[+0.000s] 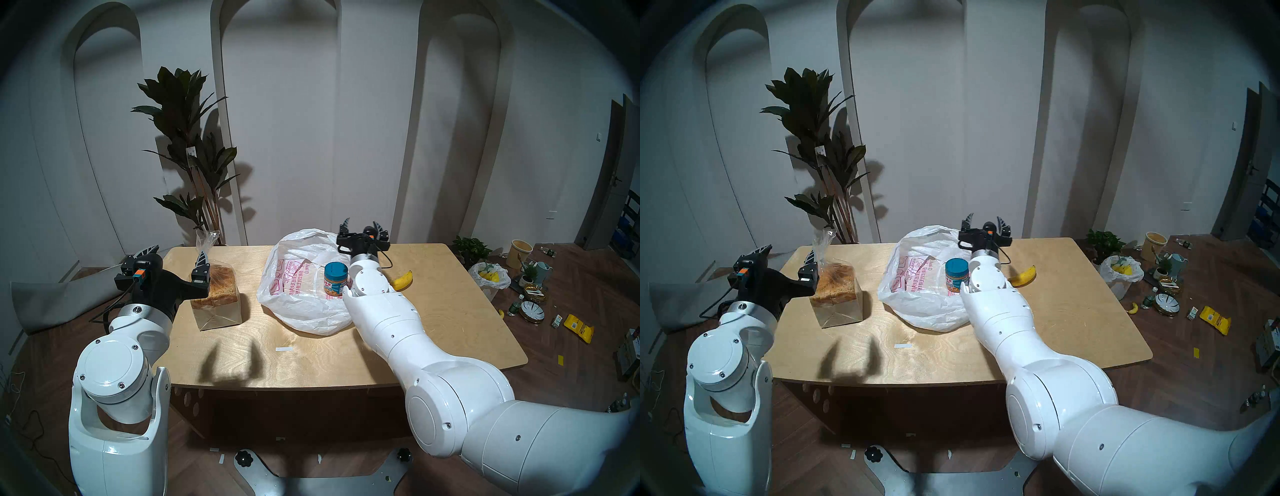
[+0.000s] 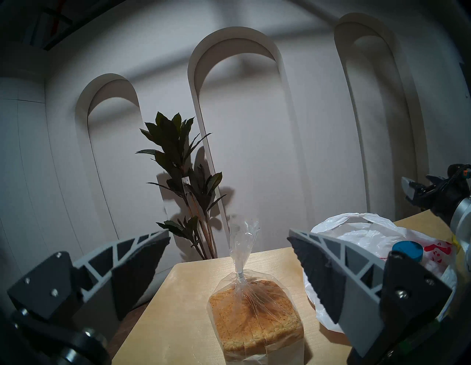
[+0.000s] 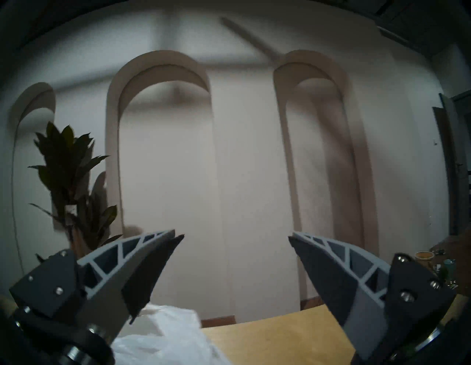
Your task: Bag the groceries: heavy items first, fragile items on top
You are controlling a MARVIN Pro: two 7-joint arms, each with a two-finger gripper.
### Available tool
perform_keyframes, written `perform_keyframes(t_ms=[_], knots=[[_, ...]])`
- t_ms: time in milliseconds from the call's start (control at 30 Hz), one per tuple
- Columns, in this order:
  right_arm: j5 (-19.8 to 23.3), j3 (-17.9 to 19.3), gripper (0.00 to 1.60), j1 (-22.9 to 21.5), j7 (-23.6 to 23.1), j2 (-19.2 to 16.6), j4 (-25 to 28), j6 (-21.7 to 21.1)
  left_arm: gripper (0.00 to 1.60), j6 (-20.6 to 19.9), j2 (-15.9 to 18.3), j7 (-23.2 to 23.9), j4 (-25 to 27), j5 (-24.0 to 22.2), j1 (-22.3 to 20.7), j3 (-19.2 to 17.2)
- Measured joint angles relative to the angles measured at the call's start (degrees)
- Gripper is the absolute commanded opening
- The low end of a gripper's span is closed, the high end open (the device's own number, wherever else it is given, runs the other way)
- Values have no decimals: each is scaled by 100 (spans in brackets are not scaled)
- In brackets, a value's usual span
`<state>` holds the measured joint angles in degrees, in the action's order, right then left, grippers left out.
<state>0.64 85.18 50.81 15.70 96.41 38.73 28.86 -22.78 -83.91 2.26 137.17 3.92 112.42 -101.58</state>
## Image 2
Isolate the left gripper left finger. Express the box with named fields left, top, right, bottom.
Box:
left=7, top=229, right=171, bottom=320

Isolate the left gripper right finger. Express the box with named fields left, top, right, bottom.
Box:
left=287, top=228, right=453, bottom=358

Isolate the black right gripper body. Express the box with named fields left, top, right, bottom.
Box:
left=429, top=164, right=471, bottom=225

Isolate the peanut butter jar blue lid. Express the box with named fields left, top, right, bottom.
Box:
left=392, top=241, right=424, bottom=262

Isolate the bread loaf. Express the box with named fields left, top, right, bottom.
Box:
left=207, top=215, right=305, bottom=365

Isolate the white plastic shopping bag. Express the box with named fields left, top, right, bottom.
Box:
left=302, top=212, right=458, bottom=333

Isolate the tall dark-leaved potted plant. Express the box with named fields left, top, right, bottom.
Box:
left=135, top=111, right=227, bottom=260

